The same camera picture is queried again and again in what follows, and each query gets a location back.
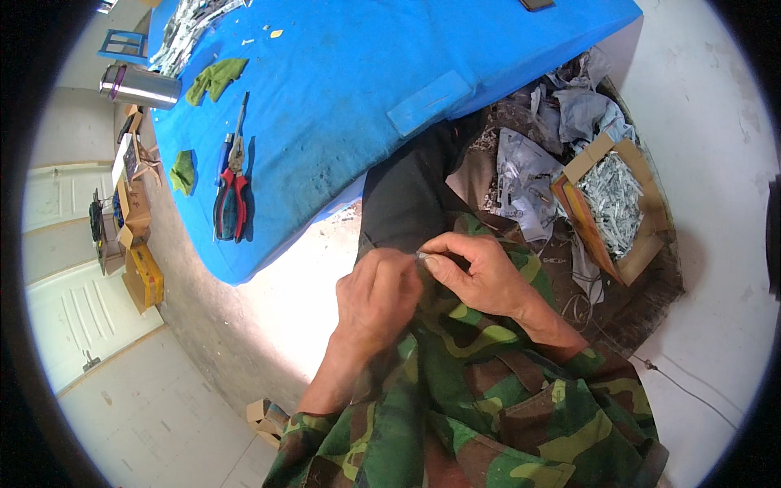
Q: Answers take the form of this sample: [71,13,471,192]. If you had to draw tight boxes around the person's left hand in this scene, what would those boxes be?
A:
[335,246,425,362]

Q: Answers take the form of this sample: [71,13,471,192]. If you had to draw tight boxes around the person's right hand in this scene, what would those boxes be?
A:
[420,232,537,319]

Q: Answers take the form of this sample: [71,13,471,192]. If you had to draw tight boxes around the person's legs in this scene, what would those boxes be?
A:
[356,109,490,258]

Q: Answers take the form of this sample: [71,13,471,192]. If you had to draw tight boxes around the blue table cover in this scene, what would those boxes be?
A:
[146,0,645,287]

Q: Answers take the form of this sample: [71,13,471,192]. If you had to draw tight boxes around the person's body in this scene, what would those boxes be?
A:
[262,210,671,488]

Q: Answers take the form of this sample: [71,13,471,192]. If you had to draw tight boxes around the cardboard scrap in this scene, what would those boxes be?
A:
[245,398,291,450]

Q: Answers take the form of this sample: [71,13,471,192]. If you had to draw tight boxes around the small green cloth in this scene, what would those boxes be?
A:
[169,149,196,198]

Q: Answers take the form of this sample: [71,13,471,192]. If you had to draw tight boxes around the heap of silver metal parts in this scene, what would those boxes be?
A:
[576,152,646,261]

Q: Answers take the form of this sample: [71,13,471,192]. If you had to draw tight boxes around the open cardboard box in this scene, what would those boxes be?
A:
[550,132,671,288]

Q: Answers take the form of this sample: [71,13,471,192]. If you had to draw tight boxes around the round dark basket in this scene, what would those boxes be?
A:
[450,72,686,362]

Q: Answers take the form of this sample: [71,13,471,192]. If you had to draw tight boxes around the large green cloth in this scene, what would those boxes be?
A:
[185,57,250,108]

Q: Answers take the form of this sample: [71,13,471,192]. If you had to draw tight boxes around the heap of cardboard boxes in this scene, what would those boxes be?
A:
[88,102,166,316]

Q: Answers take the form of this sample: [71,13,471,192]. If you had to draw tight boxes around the steel thermos flask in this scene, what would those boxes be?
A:
[99,63,183,112]

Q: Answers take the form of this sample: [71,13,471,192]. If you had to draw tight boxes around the pile of metal pieces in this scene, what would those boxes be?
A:
[148,0,246,78]

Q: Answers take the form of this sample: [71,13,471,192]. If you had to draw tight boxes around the white panel door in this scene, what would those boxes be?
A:
[21,161,170,396]

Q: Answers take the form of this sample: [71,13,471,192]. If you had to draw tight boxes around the blue stool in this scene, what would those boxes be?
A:
[97,28,150,65]

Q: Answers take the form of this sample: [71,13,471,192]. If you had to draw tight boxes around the red handled pliers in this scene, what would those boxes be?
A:
[212,91,251,244]

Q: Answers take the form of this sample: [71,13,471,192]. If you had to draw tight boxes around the blue handled tool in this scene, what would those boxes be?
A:
[214,132,236,188]

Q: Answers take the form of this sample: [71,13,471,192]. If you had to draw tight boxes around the thin grey wire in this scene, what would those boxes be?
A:
[630,353,740,431]

